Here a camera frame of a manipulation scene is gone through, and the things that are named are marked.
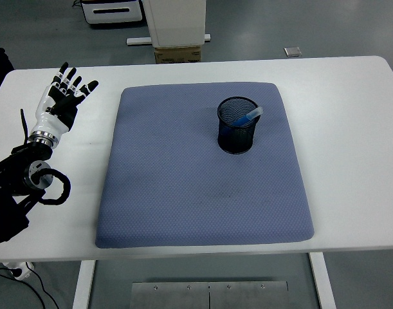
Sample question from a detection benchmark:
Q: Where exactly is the blue-grey textured mat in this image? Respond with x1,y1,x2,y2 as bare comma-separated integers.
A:
95,82,315,249

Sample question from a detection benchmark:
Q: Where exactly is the white table leg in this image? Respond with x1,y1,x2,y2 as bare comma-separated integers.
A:
308,252,337,309
72,259,96,309

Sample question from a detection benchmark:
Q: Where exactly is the black mesh pen holder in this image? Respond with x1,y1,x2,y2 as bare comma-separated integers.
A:
217,97,261,155

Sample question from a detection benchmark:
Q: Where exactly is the black floor cable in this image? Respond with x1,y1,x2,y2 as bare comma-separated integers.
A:
0,263,60,309

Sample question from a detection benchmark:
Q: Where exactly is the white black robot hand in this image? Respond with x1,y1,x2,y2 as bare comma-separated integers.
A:
30,62,100,135

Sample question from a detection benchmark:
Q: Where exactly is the blue marker with clear cap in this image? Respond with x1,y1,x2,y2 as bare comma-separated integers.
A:
221,107,264,136

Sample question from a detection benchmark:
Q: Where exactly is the brown cardboard box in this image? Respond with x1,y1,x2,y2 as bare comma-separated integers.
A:
153,46,202,64

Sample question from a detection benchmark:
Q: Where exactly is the white base bar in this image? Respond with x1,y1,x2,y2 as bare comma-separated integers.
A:
125,33,212,46

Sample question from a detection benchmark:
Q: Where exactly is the white power strip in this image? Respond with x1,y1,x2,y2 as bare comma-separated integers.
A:
3,261,35,280

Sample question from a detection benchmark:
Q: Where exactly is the tall white cabinet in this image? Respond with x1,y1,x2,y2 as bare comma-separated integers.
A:
143,0,207,48

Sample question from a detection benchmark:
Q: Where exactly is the white box with black slot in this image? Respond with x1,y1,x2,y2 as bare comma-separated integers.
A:
80,0,144,25

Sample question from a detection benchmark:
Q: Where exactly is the person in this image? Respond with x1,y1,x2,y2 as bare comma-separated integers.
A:
0,38,15,94

